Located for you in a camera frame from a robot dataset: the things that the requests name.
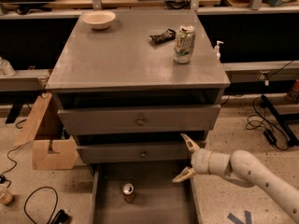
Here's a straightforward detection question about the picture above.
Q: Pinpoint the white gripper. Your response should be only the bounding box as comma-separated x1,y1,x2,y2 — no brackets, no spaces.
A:
172,133,215,183

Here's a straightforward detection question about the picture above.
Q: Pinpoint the orange soda can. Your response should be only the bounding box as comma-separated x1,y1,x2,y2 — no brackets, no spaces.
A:
121,183,135,203

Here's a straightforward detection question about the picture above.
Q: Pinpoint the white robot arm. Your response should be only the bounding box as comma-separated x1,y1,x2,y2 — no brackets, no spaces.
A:
172,133,299,224

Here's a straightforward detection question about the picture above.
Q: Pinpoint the grey middle drawer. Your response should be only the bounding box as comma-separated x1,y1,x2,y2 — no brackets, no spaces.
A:
77,142,192,163

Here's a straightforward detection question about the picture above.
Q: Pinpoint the grey drawer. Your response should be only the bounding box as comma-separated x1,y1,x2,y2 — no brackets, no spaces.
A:
77,142,192,163
58,105,221,135
90,161,201,224

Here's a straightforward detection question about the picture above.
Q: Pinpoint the grey top drawer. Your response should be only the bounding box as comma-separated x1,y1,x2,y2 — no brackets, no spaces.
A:
58,105,221,135

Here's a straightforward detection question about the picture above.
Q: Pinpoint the grey bottom drawer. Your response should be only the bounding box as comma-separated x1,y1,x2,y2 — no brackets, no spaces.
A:
90,161,201,224

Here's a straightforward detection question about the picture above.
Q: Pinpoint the grey drawer cabinet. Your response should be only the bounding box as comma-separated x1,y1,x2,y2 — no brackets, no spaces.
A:
45,9,231,173

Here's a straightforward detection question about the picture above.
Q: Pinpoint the green white soda can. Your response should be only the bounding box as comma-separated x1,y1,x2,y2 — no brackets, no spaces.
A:
173,24,196,63

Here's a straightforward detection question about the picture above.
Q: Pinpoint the white pump bottle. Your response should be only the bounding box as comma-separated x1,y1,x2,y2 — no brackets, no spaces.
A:
214,40,224,61

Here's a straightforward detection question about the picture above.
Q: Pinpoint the dark snack wrapper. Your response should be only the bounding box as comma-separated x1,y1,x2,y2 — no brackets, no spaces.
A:
149,29,176,45

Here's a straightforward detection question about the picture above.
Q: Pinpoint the orange bottle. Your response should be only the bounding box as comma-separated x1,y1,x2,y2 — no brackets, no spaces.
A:
286,80,299,102

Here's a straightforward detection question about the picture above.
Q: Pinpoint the wooden block stand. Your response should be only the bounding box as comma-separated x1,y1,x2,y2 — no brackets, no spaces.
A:
14,92,83,171

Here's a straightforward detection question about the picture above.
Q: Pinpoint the white bowl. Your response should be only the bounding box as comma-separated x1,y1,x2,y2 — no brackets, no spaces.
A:
82,10,116,30

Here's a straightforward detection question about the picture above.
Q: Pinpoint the clear plastic cup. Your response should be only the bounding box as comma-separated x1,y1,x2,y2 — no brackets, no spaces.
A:
0,184,13,205

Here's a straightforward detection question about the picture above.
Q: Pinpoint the black floor cable right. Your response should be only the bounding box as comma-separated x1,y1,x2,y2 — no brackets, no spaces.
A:
245,95,292,151

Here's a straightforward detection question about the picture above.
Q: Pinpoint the black floor cable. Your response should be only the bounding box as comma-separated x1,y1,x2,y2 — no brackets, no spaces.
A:
245,95,292,151
23,186,69,224

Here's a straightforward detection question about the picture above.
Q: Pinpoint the black floor cable left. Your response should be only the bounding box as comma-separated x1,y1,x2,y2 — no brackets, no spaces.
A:
23,186,69,224

